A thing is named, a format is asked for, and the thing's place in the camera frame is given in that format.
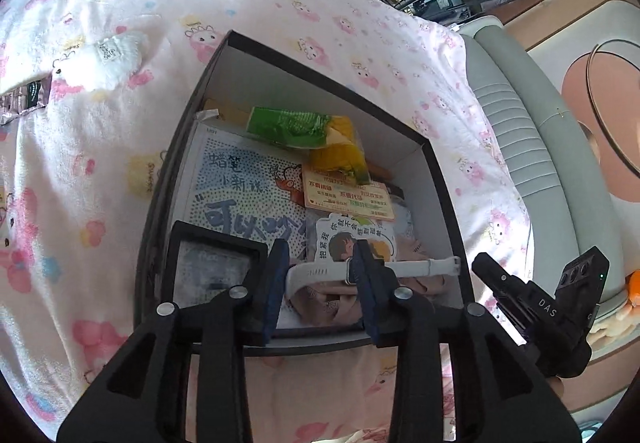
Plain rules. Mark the beige patterned cloth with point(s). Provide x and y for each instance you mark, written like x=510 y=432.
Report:
x=325 y=308

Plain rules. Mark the round metal hoop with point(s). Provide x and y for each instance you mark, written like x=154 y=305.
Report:
x=595 y=88

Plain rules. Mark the orange toy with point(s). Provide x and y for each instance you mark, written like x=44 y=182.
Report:
x=634 y=288

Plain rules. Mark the dotted comic booklet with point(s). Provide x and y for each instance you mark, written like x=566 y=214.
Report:
x=235 y=183

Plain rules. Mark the pink cartoon print blanket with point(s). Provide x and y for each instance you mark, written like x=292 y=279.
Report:
x=100 y=173

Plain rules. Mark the green snack packet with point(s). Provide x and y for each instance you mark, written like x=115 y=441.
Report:
x=285 y=128

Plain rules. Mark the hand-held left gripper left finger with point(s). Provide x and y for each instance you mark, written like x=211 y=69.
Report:
x=272 y=288

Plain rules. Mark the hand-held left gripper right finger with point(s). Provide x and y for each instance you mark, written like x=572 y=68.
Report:
x=367 y=293

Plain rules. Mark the dark shiny packet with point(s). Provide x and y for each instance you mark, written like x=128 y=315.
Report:
x=30 y=95

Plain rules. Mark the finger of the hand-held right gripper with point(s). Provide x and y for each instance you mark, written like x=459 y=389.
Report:
x=515 y=323
x=505 y=280

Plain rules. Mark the yellow snack packet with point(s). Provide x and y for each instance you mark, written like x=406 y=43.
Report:
x=340 y=153

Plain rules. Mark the black square frame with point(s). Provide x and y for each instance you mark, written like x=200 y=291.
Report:
x=172 y=243

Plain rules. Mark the grey padded bed frame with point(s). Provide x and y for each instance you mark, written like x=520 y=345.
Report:
x=525 y=123

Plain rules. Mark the orange printed card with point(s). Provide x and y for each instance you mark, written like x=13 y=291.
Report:
x=345 y=193

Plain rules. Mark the black cardboard box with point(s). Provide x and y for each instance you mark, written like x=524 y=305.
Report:
x=310 y=73

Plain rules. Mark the clear plastic packet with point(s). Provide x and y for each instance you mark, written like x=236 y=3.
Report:
x=402 y=218

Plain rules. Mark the white plush toy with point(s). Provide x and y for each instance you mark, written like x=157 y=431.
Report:
x=105 y=58

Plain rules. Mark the white smartwatch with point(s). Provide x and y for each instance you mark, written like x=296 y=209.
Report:
x=320 y=273

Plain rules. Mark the cream plush toy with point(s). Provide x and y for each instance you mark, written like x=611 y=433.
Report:
x=617 y=323

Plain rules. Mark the cartoon figure sticker card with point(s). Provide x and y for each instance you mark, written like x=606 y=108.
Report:
x=335 y=238

